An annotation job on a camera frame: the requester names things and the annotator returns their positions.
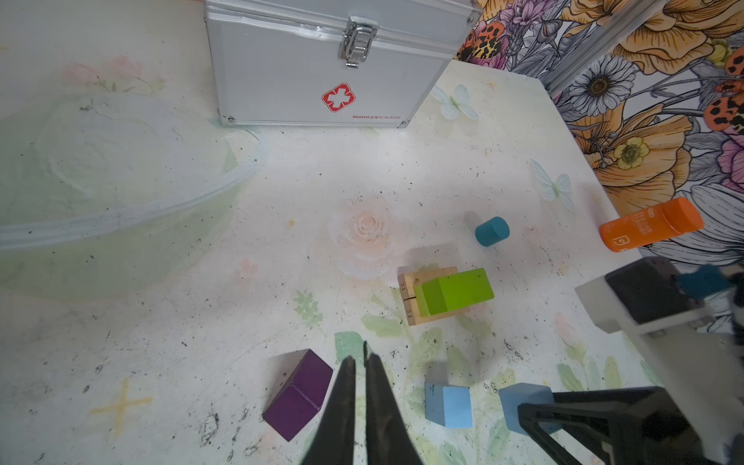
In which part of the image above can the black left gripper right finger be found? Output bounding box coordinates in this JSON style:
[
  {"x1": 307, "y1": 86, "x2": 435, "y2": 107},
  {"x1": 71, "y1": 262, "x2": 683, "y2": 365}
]
[{"x1": 363, "y1": 343, "x2": 422, "y2": 465}]

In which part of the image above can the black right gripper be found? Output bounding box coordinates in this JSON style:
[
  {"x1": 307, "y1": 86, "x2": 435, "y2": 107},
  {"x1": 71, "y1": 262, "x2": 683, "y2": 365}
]
[{"x1": 517, "y1": 257, "x2": 743, "y2": 464}]

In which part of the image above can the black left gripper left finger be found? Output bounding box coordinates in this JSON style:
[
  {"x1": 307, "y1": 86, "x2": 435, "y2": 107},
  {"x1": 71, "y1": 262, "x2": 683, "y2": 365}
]
[{"x1": 301, "y1": 356, "x2": 357, "y2": 465}]

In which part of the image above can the light blue cube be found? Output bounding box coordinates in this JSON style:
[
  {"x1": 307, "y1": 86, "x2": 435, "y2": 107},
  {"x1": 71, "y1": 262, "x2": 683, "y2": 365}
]
[
  {"x1": 424, "y1": 383, "x2": 473, "y2": 429},
  {"x1": 498, "y1": 382, "x2": 562, "y2": 437}
]

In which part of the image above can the long green block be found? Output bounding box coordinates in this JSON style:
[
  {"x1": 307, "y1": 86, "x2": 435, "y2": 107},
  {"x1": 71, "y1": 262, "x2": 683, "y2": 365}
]
[{"x1": 415, "y1": 269, "x2": 495, "y2": 316}]

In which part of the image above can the natural wood plank block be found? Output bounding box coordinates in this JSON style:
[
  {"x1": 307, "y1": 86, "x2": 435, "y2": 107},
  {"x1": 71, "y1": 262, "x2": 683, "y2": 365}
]
[{"x1": 398, "y1": 267, "x2": 458, "y2": 300}]

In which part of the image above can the purple wood block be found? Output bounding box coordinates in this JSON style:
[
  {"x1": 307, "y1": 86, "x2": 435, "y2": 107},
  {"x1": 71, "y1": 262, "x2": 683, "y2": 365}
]
[{"x1": 263, "y1": 349, "x2": 333, "y2": 442}]

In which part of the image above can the teal cylinder block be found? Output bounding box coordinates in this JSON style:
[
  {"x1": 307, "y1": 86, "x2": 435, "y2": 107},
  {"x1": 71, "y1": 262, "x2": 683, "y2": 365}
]
[{"x1": 475, "y1": 217, "x2": 511, "y2": 247}]

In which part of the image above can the orange plastic cup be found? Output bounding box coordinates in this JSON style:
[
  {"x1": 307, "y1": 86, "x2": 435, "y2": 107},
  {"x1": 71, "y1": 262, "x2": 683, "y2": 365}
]
[{"x1": 599, "y1": 198, "x2": 704, "y2": 253}]

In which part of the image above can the silver first aid case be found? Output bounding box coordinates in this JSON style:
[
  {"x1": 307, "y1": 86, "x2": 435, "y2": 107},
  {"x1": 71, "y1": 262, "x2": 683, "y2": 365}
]
[{"x1": 205, "y1": 0, "x2": 482, "y2": 128}]

